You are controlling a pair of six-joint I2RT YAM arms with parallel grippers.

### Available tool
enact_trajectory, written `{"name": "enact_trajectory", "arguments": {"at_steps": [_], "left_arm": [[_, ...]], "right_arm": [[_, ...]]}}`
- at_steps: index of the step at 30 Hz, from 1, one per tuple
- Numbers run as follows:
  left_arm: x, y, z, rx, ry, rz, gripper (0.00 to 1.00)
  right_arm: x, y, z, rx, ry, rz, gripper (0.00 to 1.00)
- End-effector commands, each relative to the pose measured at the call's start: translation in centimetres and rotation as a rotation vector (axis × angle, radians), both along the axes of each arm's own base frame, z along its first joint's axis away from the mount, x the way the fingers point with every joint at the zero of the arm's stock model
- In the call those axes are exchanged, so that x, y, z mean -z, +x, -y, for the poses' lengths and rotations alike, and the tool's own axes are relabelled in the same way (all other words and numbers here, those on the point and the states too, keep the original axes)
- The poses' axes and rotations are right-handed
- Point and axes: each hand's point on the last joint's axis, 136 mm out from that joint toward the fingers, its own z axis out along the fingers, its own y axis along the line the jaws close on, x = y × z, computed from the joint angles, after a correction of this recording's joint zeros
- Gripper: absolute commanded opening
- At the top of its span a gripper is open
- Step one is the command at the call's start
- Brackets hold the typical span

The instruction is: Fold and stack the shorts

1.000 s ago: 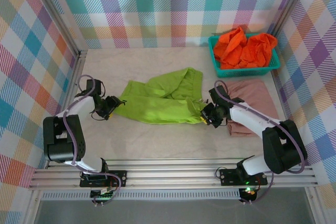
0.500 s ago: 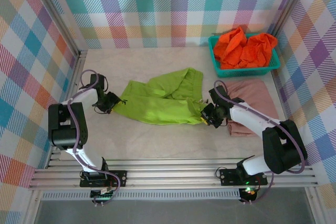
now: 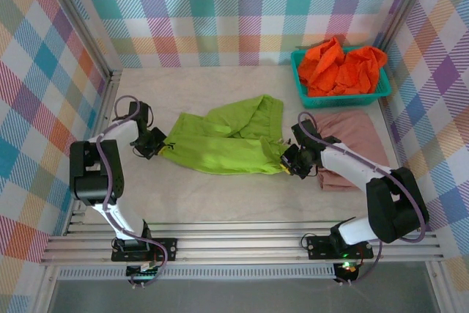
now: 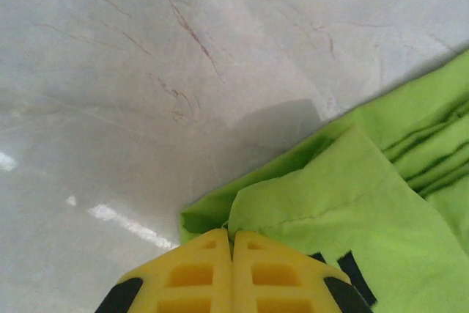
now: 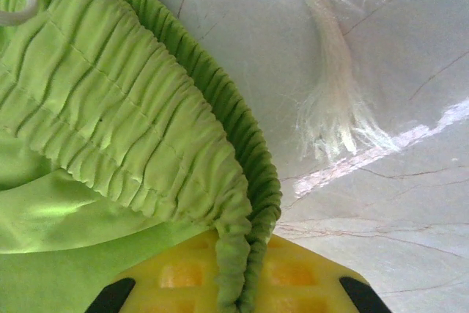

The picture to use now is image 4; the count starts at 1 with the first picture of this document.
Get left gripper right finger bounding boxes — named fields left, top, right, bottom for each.
left=232, top=230, right=373, bottom=313

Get lime green shorts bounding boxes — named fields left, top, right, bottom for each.
left=179, top=48, right=469, bottom=313

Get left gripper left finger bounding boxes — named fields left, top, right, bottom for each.
left=95, top=227, right=234, bottom=313

